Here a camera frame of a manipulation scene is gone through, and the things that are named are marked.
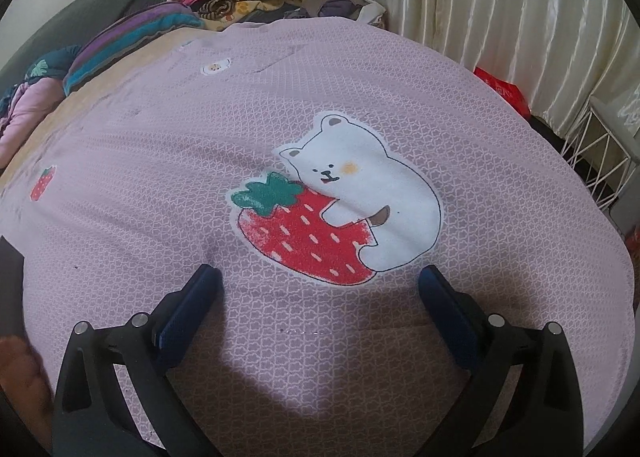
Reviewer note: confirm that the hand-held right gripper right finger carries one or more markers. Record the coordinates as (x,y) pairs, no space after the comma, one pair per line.
(447,312)

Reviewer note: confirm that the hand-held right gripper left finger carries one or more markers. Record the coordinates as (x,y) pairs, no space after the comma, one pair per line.
(187,307)

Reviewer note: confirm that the person's left hand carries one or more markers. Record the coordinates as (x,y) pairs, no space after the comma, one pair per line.
(20,372)

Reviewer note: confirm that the purple printed blanket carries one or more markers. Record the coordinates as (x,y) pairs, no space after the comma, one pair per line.
(150,187)

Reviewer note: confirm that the teal strawberry quilt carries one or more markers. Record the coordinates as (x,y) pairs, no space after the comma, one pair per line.
(25,107)

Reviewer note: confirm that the red bag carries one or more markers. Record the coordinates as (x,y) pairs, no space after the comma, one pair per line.
(500,87)

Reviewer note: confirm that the striped pillow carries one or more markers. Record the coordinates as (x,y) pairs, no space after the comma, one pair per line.
(125,32)

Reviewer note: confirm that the grey headboard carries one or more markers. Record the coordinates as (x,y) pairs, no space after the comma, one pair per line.
(75,12)

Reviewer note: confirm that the cream curtain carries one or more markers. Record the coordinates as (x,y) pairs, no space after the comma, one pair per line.
(500,2)

